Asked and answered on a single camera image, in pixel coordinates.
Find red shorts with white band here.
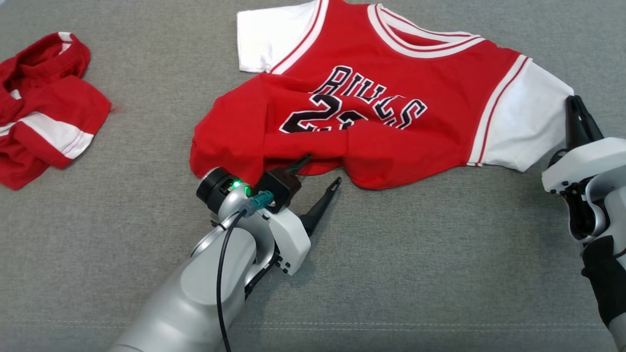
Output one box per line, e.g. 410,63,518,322
0,32,112,191

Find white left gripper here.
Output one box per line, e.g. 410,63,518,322
264,154,342,276

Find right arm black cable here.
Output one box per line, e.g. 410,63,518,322
547,148,570,171

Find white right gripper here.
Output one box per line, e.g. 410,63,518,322
541,95,626,196

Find red Bulls basketball jersey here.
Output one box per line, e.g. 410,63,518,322
190,0,575,191

